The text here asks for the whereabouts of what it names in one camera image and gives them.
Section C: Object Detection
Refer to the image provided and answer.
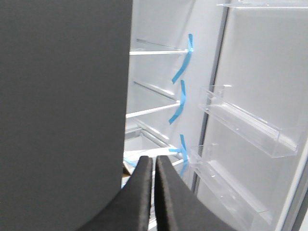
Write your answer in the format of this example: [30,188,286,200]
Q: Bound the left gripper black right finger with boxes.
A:
[154,155,235,231]

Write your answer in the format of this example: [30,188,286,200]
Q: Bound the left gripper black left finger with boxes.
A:
[78,156,153,231]

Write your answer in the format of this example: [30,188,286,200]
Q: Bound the fridge door white interior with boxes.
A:
[196,0,308,231]

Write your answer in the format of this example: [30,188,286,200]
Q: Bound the lower clear door bin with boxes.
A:
[189,145,272,231]

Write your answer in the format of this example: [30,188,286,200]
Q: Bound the clear door bin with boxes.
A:
[189,145,272,231]
[198,85,301,158]

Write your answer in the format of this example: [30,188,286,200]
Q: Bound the lower glass fridge shelf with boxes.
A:
[123,121,182,166]

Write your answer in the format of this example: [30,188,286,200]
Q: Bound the glass fridge shelf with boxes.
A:
[126,82,180,119]
[123,121,182,166]
[129,38,188,55]

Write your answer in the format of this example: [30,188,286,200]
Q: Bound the middle glass fridge shelf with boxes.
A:
[126,82,180,119]

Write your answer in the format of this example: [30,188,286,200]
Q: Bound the middle clear door bin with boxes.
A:
[198,85,301,158]

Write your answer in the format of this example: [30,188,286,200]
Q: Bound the dark grey left fridge door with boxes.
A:
[0,0,132,231]

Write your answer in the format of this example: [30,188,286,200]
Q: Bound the top glass fridge shelf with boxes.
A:
[129,38,188,55]

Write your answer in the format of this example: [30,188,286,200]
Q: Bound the white fridge interior cabinet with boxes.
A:
[126,0,228,189]

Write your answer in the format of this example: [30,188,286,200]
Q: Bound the lower blue tape strip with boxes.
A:
[169,134,189,177]

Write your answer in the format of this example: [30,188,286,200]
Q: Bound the blue tape strip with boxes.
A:
[169,80,187,125]
[169,134,189,177]
[171,33,194,84]

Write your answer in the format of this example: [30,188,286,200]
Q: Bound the middle blue tape strip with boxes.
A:
[169,80,187,125]

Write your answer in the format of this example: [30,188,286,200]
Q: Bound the upper blue tape strip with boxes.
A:
[171,33,194,84]

